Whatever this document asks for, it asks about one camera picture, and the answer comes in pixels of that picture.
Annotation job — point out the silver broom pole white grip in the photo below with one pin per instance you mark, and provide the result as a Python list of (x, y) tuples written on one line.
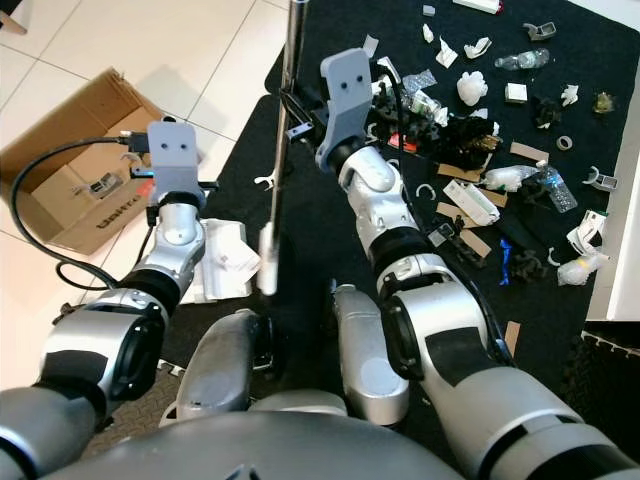
[(285, 130)]

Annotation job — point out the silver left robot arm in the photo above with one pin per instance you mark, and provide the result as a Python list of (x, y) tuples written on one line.
[(120, 340)]

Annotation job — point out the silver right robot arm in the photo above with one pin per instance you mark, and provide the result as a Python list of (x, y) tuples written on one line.
[(450, 340)]

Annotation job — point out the black floor rug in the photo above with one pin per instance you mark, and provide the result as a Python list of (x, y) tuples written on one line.
[(320, 230)]

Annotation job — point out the black foam floor tile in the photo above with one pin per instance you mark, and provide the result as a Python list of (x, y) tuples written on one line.
[(605, 375), (140, 410)]

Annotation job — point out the grey metal part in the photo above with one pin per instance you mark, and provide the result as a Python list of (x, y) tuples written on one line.
[(105, 183)]

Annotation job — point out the white plastic hook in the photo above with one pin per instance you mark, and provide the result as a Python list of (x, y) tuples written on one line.
[(265, 180)]

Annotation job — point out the brown cardboard box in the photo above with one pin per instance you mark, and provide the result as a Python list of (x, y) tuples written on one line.
[(60, 150)]

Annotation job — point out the white paper scrap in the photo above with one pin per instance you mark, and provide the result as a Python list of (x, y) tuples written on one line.
[(370, 45), (428, 33), (445, 52)]

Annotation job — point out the black brown trash pile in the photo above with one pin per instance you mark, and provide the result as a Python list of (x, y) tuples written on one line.
[(460, 138)]

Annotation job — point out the large crumpled white paper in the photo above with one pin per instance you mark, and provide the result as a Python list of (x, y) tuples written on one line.
[(472, 90)]

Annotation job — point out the small black plastic lump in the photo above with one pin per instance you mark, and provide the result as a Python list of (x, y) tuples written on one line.
[(62, 312)]

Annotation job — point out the small crumpled white paper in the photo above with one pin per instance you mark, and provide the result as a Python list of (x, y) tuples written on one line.
[(478, 47), (570, 95)]

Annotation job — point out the white box green print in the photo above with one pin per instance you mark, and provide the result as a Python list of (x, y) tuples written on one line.
[(470, 202)]

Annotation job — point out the white box red print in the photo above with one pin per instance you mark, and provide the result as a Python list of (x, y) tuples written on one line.
[(478, 4)]

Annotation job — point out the small white box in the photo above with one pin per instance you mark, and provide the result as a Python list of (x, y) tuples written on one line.
[(516, 93)]

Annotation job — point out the clear bottle white label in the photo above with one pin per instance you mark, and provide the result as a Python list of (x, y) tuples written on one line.
[(508, 178)]

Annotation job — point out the clear plastic bottle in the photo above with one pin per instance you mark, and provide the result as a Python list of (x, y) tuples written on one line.
[(522, 60)]

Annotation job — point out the silver robot left leg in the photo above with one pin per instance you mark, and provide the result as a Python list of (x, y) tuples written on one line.
[(225, 365)]

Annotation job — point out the silver robot leg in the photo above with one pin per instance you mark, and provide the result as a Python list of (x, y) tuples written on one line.
[(225, 365), (370, 360)]

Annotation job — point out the brown cardboard strip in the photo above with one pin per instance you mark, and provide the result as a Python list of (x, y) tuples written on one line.
[(528, 152)]

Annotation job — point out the black crumpled lump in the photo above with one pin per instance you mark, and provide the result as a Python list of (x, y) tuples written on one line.
[(528, 265), (547, 110)]

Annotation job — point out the silver robot right leg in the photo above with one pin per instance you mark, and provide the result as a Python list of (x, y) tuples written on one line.
[(370, 360)]

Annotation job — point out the blue plastic strip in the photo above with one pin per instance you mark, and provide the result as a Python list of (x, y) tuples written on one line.
[(505, 262)]

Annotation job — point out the small tape roll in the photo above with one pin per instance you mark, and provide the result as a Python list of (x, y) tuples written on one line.
[(565, 142)]

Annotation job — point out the crushed bottle blue label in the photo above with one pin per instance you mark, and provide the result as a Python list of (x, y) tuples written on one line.
[(556, 188)]

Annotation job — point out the olive green lump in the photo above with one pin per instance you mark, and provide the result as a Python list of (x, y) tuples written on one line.
[(604, 102)]

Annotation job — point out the white grey plastic clip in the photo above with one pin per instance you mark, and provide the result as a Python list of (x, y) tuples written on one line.
[(600, 180)]

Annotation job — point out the white printed paper pack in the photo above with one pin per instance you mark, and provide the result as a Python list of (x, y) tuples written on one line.
[(588, 232)]

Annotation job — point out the grey robot torso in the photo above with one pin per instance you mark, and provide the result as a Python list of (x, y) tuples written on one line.
[(260, 450)]

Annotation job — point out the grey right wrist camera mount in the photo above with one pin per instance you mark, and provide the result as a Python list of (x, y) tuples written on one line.
[(345, 100)]

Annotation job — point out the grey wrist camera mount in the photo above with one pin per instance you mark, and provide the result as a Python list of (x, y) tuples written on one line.
[(172, 150), (345, 100)]

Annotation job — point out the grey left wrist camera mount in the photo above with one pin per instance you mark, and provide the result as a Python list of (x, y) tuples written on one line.
[(172, 150)]

